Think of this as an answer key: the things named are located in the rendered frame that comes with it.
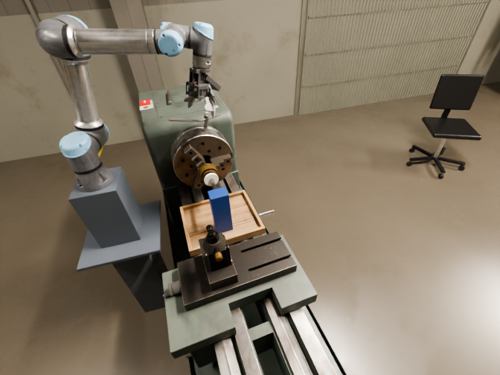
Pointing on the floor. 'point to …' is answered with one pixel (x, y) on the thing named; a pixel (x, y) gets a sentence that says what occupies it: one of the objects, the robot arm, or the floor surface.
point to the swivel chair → (449, 98)
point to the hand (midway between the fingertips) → (202, 113)
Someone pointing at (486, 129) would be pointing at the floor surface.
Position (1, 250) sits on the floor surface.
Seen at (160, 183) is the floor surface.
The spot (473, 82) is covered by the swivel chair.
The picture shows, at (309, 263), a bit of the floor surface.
